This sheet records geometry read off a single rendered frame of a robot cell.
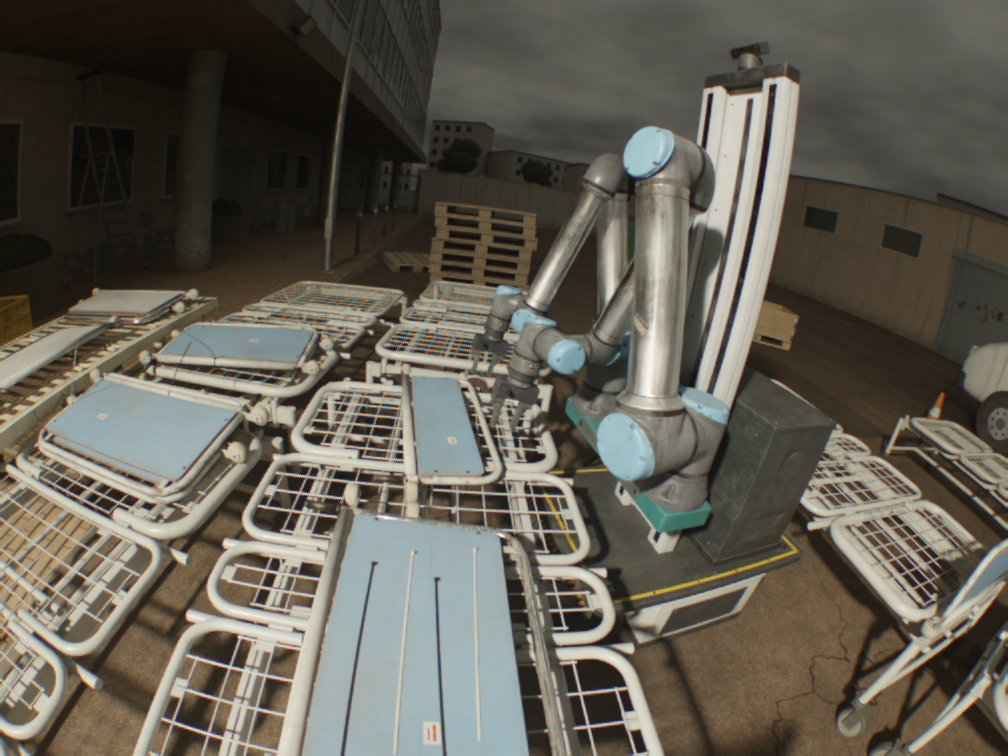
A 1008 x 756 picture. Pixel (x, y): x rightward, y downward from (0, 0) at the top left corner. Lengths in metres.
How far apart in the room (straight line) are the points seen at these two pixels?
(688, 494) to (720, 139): 1.00
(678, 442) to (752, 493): 0.49
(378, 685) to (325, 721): 0.11
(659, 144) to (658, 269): 0.25
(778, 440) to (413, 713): 1.11
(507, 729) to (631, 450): 0.57
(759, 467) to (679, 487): 0.32
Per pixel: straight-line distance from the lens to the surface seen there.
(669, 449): 0.96
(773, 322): 7.07
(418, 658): 0.83
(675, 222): 0.92
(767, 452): 1.35
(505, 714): 0.80
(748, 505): 1.44
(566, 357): 1.17
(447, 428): 1.50
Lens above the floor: 1.27
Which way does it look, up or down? 22 degrees down
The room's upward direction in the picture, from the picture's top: 8 degrees clockwise
